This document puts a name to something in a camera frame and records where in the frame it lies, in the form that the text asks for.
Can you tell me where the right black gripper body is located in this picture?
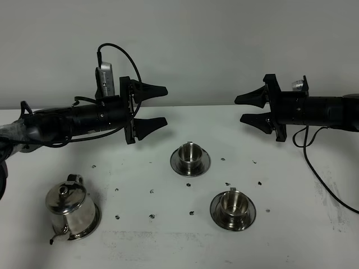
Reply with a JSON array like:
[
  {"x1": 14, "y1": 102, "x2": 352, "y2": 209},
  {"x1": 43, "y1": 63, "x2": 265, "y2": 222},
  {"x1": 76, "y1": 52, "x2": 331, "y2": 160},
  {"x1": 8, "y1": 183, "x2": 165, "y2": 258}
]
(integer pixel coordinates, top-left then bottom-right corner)
[{"x1": 263, "y1": 74, "x2": 309, "y2": 142}]

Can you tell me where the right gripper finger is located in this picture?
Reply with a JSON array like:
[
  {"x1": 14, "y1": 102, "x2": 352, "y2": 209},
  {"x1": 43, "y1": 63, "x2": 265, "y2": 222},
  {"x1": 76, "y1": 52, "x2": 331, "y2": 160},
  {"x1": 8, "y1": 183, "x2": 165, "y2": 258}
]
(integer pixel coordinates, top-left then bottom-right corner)
[
  {"x1": 240, "y1": 113, "x2": 273, "y2": 133},
  {"x1": 234, "y1": 85, "x2": 268, "y2": 108}
]

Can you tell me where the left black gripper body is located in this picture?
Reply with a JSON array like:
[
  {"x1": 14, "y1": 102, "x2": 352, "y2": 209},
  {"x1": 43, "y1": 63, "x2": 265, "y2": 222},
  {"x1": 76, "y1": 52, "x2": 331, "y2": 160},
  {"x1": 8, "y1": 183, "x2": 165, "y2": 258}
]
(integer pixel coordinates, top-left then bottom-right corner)
[{"x1": 98, "y1": 76, "x2": 139, "y2": 145}]

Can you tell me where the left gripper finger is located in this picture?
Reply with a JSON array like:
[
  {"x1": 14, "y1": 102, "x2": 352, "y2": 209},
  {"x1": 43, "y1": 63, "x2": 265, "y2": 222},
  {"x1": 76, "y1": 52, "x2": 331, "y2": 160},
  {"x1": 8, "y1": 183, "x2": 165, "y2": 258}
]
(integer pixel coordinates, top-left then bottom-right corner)
[
  {"x1": 134, "y1": 80, "x2": 168, "y2": 104},
  {"x1": 133, "y1": 117, "x2": 168, "y2": 141}
]

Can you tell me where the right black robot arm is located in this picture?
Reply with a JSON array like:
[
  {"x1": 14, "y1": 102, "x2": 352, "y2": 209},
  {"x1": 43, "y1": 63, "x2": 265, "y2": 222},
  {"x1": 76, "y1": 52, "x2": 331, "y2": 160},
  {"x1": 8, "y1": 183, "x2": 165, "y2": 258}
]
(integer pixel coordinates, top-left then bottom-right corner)
[{"x1": 234, "y1": 74, "x2": 358, "y2": 142}]

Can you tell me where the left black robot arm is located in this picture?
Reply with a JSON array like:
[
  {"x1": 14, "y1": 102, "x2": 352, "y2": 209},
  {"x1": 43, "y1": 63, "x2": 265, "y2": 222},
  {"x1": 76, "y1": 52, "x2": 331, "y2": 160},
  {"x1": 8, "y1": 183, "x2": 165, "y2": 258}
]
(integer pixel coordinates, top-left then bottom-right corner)
[{"x1": 1, "y1": 77, "x2": 168, "y2": 193}]

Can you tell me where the far stainless steel teacup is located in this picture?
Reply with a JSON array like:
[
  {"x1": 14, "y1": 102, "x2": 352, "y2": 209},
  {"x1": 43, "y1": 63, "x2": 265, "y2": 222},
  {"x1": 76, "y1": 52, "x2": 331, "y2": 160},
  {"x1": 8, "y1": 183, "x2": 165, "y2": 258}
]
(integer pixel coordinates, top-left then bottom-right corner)
[{"x1": 177, "y1": 141, "x2": 203, "y2": 170}]

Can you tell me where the stainless steel teacup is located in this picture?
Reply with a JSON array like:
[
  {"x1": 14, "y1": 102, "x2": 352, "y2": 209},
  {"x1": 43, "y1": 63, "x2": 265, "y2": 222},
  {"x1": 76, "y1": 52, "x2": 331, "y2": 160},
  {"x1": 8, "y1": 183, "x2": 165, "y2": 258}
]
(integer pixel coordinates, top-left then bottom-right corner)
[
  {"x1": 220, "y1": 187, "x2": 249, "y2": 218},
  {"x1": 177, "y1": 141, "x2": 203, "y2": 170}
]

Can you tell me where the far stainless steel saucer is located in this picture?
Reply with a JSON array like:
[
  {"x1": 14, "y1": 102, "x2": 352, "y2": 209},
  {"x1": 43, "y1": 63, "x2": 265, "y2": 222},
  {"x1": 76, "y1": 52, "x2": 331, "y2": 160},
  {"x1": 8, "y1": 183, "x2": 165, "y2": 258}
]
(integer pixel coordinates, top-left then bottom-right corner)
[{"x1": 170, "y1": 143, "x2": 211, "y2": 177}]

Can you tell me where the near stainless steel teacup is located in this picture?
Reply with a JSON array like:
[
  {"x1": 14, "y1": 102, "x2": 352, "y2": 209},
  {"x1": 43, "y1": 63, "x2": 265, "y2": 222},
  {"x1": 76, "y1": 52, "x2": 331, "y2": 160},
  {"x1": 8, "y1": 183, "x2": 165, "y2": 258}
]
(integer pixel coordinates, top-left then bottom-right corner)
[{"x1": 220, "y1": 187, "x2": 249, "y2": 218}]

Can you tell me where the near stainless steel saucer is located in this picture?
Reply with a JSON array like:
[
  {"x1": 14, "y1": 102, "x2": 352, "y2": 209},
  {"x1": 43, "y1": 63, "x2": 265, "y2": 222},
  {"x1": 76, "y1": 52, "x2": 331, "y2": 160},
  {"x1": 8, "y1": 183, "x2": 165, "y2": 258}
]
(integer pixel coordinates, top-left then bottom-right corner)
[{"x1": 210, "y1": 188, "x2": 256, "y2": 231}]

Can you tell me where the stainless steel teapot saucer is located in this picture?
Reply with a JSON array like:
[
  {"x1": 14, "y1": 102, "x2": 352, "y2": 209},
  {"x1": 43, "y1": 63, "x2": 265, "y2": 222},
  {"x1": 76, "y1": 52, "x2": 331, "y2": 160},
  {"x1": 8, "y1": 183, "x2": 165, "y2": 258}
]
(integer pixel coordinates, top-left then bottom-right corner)
[{"x1": 66, "y1": 199, "x2": 101, "y2": 240}]

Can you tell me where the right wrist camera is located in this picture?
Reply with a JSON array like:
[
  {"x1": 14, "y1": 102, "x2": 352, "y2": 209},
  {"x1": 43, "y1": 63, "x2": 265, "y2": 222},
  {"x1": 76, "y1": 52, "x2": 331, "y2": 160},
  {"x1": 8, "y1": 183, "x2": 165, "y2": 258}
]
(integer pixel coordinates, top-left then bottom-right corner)
[{"x1": 292, "y1": 75, "x2": 309, "y2": 93}]

